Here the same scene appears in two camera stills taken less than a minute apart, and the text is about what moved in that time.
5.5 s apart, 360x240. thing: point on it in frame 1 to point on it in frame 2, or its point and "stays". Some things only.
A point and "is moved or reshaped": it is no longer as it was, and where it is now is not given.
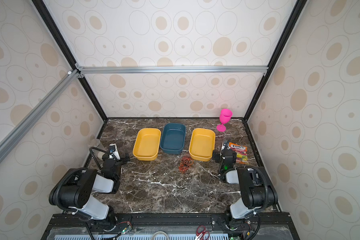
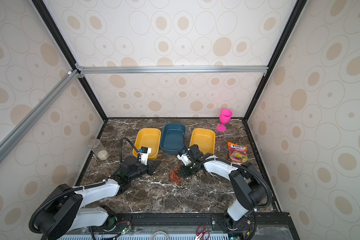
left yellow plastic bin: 147,144 stays
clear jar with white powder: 96,143 stays
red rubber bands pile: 185,163 is moved or reshaped
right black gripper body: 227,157 to 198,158
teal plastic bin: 173,138 stays
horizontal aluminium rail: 171,70 stays
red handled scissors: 201,233 stays
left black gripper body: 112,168 to 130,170
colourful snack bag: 241,153 stays
